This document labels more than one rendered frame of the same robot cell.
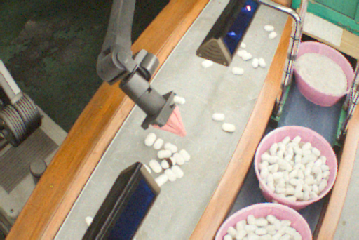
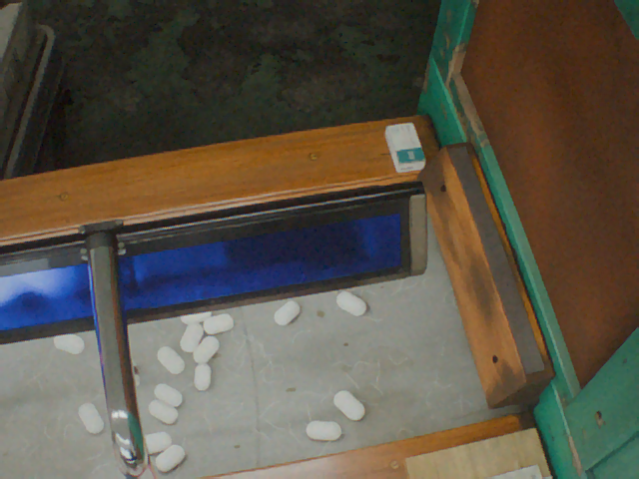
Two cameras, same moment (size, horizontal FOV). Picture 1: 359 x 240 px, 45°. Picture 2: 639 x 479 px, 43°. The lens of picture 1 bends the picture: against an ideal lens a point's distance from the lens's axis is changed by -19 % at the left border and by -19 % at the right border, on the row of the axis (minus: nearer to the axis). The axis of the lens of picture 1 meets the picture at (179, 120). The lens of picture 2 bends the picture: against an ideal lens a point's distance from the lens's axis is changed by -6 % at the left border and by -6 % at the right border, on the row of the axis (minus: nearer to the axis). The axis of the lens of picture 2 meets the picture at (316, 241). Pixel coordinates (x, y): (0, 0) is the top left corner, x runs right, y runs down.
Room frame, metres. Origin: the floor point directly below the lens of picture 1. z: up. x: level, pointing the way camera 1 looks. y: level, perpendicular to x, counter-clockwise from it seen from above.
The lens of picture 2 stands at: (1.14, -0.51, 1.63)
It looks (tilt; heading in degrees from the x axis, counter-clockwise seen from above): 59 degrees down; 53
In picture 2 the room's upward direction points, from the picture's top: 6 degrees clockwise
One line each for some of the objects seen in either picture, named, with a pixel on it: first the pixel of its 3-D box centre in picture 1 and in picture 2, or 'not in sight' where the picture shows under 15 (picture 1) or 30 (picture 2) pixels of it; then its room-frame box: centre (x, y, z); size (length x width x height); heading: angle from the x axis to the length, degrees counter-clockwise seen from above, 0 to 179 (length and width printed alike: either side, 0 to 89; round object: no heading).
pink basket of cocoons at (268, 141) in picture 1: (294, 172); not in sight; (0.78, -0.34, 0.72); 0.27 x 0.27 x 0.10
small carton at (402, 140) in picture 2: not in sight; (404, 147); (1.61, -0.04, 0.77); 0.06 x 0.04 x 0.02; 71
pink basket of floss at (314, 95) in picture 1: (322, 76); not in sight; (1.19, -0.48, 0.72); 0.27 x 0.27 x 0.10
